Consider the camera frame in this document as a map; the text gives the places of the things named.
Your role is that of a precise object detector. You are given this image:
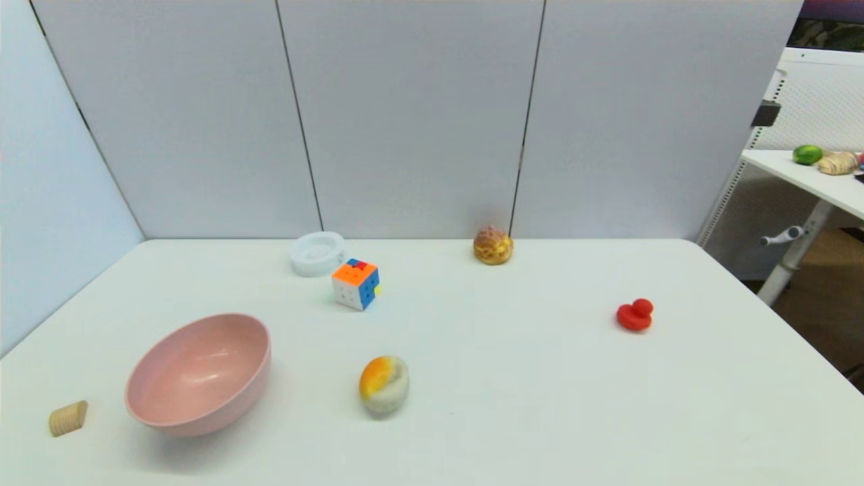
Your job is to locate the multicoloured rubiks cube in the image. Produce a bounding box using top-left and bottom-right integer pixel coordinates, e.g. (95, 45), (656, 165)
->
(331, 259), (381, 311)

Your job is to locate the white side desk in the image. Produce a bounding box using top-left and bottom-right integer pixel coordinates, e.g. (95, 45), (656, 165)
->
(741, 149), (864, 307)

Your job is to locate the red rubber duck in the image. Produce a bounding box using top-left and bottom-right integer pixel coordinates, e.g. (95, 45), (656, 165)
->
(616, 298), (654, 332)

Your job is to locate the pink plastic bowl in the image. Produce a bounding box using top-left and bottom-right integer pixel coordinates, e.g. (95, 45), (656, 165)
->
(125, 313), (272, 437)

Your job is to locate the wooden cylinder block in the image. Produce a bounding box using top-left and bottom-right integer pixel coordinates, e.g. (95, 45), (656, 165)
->
(49, 400), (88, 437)

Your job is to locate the brown cream puff bread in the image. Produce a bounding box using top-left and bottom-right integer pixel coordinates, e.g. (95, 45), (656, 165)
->
(473, 225), (514, 266)

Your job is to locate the white round tape dispenser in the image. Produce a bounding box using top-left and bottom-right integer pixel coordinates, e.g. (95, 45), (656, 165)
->
(290, 232), (348, 277)

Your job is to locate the orange white egg toy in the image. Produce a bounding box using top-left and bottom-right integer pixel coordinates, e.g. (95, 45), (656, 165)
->
(359, 356), (410, 414)

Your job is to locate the beige striped bread toy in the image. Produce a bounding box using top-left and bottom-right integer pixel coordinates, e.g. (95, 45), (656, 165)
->
(818, 151), (860, 176)

